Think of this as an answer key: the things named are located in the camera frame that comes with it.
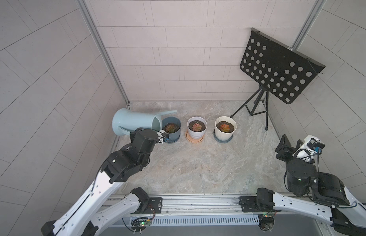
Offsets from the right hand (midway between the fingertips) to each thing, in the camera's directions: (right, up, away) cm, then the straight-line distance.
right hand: (282, 137), depth 60 cm
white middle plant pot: (-34, +2, +31) cm, 46 cm away
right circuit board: (-2, -41, +8) cm, 42 cm away
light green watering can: (-67, +7, +6) cm, 68 cm away
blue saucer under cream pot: (-16, -8, +34) cm, 38 cm away
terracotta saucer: (-37, -7, +34) cm, 51 cm away
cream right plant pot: (-17, +1, +31) cm, 35 cm away
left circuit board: (-61, -40, +6) cm, 74 cm away
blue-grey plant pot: (-50, +2, +34) cm, 61 cm away
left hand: (-61, +4, +5) cm, 61 cm away
